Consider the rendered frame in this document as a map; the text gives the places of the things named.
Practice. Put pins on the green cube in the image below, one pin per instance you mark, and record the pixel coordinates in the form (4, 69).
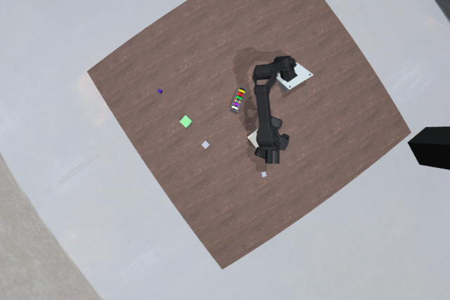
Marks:
(186, 121)

